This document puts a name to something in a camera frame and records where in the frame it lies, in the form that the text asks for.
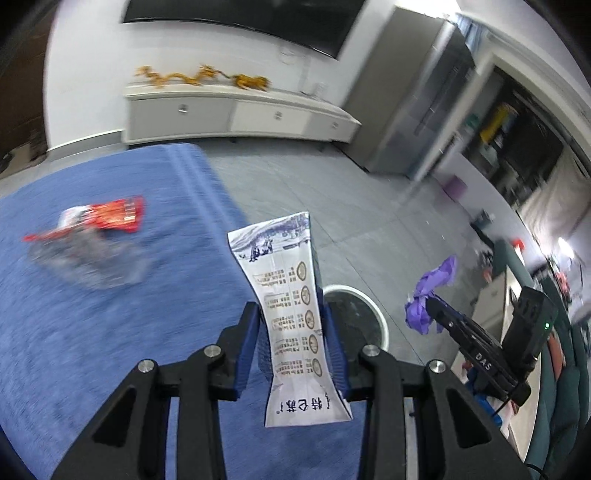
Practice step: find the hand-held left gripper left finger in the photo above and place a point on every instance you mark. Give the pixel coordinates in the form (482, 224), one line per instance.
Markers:
(244, 355)

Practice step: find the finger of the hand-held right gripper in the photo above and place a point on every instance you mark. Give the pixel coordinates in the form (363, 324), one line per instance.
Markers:
(450, 321)

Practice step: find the purple bin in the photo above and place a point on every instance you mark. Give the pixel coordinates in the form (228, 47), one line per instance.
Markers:
(454, 188)

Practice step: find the clear plastic bag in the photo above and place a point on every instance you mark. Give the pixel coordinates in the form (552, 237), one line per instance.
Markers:
(92, 261)

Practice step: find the purple glove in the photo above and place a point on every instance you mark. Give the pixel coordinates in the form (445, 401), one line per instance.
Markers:
(422, 314)

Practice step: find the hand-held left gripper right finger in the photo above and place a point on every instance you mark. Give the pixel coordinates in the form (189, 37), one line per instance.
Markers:
(339, 364)

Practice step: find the brown wooden door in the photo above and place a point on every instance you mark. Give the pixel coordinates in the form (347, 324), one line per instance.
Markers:
(23, 92)

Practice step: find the golden dragon decoration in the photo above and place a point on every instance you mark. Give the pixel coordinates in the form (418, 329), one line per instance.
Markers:
(249, 82)

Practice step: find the red snack wrapper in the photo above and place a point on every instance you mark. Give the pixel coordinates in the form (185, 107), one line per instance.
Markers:
(111, 214)

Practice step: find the black wall television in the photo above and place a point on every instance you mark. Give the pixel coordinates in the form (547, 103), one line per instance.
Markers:
(240, 23)

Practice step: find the white coffee table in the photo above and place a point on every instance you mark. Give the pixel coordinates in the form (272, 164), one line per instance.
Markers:
(496, 295)

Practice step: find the green sofa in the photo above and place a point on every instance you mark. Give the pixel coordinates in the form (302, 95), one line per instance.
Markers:
(563, 392)

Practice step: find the white printed paper packet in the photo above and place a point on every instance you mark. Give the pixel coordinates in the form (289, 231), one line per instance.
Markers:
(291, 300)

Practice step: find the white television cabinet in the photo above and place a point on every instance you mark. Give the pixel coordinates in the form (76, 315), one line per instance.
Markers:
(203, 115)

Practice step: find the yellow hanging cloth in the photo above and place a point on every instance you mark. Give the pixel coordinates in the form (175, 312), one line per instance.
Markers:
(491, 124)

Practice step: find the green wall sign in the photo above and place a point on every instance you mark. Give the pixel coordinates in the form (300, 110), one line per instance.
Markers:
(471, 121)

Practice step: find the white round trash bin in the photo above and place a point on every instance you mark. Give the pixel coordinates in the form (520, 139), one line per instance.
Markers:
(358, 318)

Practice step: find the grey tall wardrobe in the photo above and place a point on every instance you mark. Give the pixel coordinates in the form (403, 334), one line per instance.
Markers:
(406, 101)

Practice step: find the blue table cloth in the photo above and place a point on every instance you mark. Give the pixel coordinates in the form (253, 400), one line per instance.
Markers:
(138, 323)

